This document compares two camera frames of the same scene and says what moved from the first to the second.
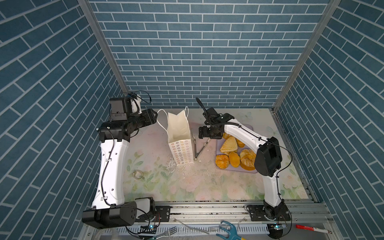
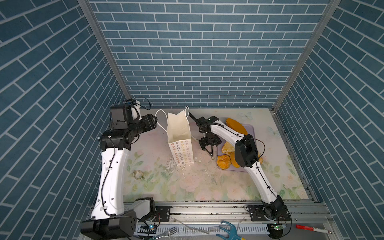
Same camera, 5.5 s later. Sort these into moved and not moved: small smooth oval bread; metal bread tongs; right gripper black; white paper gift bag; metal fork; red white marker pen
Moved: metal bread tongs; right gripper black
Not moved: white paper gift bag; small smooth oval bread; red white marker pen; metal fork
